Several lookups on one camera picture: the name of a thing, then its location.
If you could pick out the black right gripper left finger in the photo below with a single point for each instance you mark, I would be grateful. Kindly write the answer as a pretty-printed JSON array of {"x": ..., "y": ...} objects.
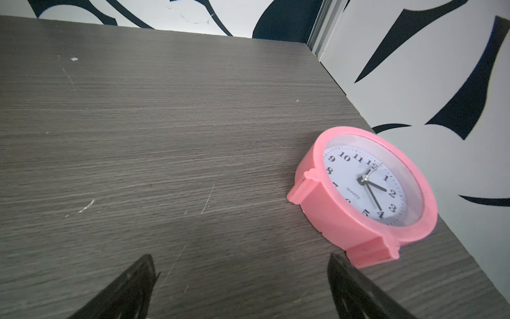
[{"x": 128, "y": 296}]

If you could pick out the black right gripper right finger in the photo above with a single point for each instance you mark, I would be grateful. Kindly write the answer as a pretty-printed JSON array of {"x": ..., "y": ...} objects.
[{"x": 356, "y": 296}]

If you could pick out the pink alarm clock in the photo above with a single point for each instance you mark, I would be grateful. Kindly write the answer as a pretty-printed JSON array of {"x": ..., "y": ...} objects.
[{"x": 363, "y": 195}]

